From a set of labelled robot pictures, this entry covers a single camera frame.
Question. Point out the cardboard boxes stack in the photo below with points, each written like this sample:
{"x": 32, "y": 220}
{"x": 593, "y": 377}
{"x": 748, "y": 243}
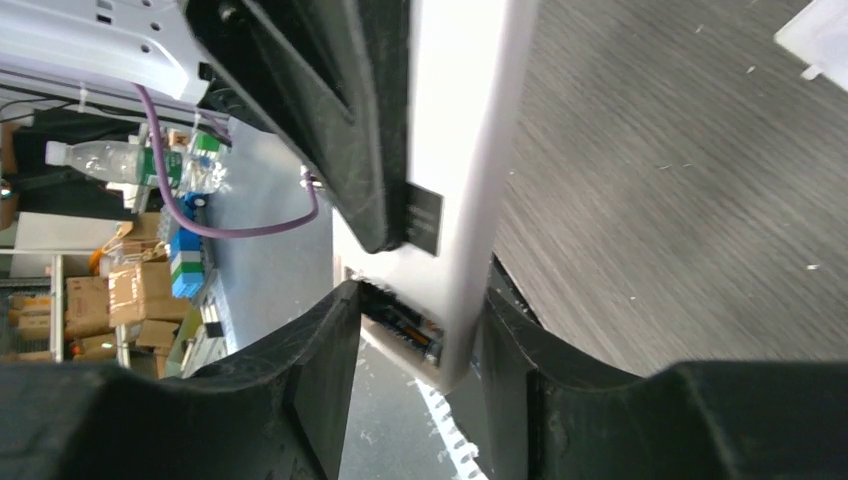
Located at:
{"x": 136, "y": 294}

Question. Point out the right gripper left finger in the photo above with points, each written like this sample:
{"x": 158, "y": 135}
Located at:
{"x": 276, "y": 409}

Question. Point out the small white battery cover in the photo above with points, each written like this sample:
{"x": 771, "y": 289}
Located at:
{"x": 817, "y": 36}

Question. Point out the clear plastic water bottle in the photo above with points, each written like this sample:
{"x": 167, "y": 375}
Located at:
{"x": 108, "y": 161}

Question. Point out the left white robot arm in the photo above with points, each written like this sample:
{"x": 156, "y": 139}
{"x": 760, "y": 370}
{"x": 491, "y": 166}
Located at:
{"x": 110, "y": 46}

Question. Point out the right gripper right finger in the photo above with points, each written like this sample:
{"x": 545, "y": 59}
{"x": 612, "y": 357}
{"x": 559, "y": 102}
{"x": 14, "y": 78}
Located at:
{"x": 555, "y": 412}

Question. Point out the blue green white box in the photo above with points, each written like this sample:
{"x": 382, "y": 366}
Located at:
{"x": 185, "y": 256}

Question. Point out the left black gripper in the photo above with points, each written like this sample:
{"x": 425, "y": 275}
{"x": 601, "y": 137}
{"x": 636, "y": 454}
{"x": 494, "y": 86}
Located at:
{"x": 330, "y": 79}

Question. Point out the black purple battery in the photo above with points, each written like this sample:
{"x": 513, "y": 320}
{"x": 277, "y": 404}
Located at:
{"x": 423, "y": 335}

